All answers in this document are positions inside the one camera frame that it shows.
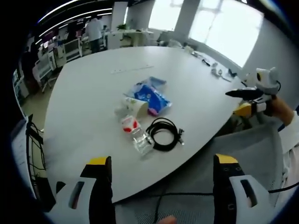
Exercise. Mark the white table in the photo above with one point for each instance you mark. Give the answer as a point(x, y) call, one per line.
point(98, 93)

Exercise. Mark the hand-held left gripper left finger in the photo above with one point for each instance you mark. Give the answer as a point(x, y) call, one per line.
point(77, 196)

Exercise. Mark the grey mesh chair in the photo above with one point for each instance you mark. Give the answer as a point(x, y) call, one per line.
point(245, 144)

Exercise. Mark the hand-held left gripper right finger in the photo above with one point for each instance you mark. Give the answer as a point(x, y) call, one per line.
point(240, 193)

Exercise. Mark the clear plastic water bottle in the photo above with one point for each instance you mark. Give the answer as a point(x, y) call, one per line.
point(135, 133)

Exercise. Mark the person's right hand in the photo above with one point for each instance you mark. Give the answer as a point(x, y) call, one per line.
point(279, 108)

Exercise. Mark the small black device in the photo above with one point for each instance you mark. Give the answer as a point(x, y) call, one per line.
point(206, 62)

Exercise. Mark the blue tissue packet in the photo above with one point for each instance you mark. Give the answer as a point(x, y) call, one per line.
point(151, 98)

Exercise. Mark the white office chair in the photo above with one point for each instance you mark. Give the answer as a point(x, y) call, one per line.
point(45, 74)

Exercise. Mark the small grey device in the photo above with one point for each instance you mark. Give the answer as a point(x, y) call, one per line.
point(216, 71)

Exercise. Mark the white paper cup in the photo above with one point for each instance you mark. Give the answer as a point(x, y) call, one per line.
point(134, 106)

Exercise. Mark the green potted plant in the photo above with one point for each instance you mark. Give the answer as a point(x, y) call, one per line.
point(121, 27)

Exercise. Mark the white table power strip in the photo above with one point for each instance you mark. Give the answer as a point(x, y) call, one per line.
point(132, 69)

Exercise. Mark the person's left hand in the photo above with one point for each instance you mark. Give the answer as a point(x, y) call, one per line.
point(168, 219)

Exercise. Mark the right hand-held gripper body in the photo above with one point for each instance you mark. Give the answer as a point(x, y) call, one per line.
point(266, 80)

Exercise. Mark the clear blue plastic bag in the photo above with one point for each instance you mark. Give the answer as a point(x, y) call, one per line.
point(155, 81)

